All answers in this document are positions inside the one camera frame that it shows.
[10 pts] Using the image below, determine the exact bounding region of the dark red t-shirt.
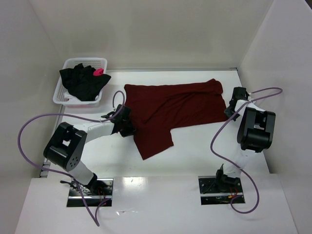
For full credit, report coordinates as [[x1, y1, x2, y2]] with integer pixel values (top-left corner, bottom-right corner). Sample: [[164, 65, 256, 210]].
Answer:
[[124, 79, 227, 160]]

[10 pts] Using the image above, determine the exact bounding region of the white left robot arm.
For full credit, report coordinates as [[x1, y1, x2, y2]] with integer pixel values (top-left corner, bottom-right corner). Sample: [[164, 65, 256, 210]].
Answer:
[[43, 105, 135, 194]]

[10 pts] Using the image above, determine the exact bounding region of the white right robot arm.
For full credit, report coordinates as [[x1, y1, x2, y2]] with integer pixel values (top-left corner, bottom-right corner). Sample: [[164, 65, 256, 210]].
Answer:
[[215, 87, 276, 193]]

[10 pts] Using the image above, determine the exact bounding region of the pink garment in basket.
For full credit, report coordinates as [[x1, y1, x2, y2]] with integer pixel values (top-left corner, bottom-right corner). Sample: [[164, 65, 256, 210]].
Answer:
[[93, 68, 104, 77]]

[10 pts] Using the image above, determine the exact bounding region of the black t-shirt in basket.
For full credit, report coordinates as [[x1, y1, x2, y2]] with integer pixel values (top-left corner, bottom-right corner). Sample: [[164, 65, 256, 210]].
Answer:
[[59, 63, 111, 101]]

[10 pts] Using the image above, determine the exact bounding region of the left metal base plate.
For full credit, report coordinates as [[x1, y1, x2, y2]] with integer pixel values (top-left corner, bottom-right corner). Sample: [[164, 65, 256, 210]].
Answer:
[[63, 178, 114, 208]]

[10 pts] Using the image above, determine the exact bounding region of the metal base plate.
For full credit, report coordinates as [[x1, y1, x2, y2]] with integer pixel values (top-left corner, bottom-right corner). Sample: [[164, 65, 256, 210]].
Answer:
[[198, 176, 245, 205], [63, 178, 114, 208]]

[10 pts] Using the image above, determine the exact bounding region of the grey bracket at left edge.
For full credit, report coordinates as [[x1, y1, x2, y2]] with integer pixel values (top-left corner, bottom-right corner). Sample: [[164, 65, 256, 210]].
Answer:
[[39, 161, 51, 178]]

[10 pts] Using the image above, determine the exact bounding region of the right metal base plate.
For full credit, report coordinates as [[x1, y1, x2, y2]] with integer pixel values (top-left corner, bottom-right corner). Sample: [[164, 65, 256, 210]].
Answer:
[[198, 176, 245, 205]]

